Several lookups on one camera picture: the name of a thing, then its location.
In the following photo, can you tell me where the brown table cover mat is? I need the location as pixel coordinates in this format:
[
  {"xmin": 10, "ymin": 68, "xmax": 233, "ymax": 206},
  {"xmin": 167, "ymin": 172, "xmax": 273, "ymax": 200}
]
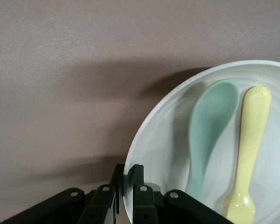
[{"xmin": 0, "ymin": 0, "xmax": 280, "ymax": 224}]

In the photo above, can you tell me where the round beige plate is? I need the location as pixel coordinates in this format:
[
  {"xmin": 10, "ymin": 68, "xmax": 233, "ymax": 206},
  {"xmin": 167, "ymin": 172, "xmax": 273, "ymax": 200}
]
[{"xmin": 123, "ymin": 60, "xmax": 280, "ymax": 224}]

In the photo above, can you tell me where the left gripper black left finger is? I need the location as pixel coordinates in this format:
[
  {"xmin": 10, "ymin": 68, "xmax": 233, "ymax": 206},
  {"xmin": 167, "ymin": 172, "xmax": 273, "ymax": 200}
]
[{"xmin": 0, "ymin": 164, "xmax": 124, "ymax": 224}]

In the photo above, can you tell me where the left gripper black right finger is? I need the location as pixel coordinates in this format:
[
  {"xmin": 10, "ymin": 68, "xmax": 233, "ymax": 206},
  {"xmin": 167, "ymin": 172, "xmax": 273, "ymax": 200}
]
[{"xmin": 123, "ymin": 164, "xmax": 234, "ymax": 224}]

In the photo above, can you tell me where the teal green plastic spoon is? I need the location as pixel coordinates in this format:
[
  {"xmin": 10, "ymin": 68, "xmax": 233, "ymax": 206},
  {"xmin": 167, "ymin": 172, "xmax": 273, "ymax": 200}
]
[{"xmin": 184, "ymin": 80, "xmax": 240, "ymax": 202}]

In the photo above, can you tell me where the yellow plastic fork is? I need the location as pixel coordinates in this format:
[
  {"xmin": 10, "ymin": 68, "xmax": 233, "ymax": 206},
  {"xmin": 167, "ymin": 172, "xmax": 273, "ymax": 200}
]
[{"xmin": 226, "ymin": 85, "xmax": 273, "ymax": 223}]

